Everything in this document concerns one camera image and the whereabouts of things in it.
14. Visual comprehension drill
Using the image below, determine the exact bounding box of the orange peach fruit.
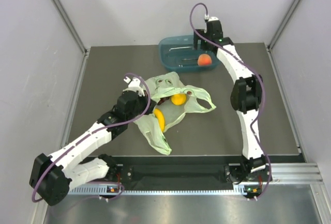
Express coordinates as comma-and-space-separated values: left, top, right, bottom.
197, 54, 213, 66

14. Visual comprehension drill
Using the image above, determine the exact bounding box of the light green plastic bag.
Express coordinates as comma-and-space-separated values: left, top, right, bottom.
134, 72, 216, 155

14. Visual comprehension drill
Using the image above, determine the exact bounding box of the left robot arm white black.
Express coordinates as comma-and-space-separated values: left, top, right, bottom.
29, 90, 156, 206

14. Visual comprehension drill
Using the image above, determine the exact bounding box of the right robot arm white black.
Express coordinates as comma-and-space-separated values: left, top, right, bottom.
193, 16, 267, 184

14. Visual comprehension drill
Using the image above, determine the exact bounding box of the yellow banana fruit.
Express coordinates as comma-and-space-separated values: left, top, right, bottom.
154, 108, 165, 132

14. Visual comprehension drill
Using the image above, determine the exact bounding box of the yellow lemon fruit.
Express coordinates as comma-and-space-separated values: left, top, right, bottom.
170, 94, 187, 106

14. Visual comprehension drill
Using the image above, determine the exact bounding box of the teal plastic container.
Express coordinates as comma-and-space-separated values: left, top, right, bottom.
158, 35, 220, 73

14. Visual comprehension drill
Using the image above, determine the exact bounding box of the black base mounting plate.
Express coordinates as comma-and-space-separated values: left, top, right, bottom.
87, 154, 267, 191

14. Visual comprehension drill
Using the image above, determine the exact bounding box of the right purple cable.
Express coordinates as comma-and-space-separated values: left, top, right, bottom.
190, 3, 274, 199

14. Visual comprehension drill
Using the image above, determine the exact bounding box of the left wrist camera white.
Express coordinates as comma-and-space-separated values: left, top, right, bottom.
123, 76, 145, 97

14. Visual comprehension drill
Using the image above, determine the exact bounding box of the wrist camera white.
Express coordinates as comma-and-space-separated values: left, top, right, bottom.
204, 14, 219, 24
123, 76, 145, 97

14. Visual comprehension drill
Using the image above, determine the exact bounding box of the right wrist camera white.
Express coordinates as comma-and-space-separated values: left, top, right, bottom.
204, 14, 219, 24

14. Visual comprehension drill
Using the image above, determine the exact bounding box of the grey slotted cable duct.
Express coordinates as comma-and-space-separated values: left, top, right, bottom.
68, 184, 259, 196

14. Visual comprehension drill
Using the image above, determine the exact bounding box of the right aluminium frame post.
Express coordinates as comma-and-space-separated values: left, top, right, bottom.
266, 0, 302, 52

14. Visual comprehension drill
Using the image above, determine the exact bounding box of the aluminium frame post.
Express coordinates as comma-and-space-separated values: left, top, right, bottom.
51, 0, 87, 54
266, 0, 302, 52

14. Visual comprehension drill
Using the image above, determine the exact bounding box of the left aluminium frame post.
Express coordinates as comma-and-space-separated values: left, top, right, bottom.
51, 0, 87, 54

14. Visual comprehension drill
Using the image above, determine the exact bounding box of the aluminium rail profile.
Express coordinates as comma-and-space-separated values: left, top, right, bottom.
270, 163, 323, 185

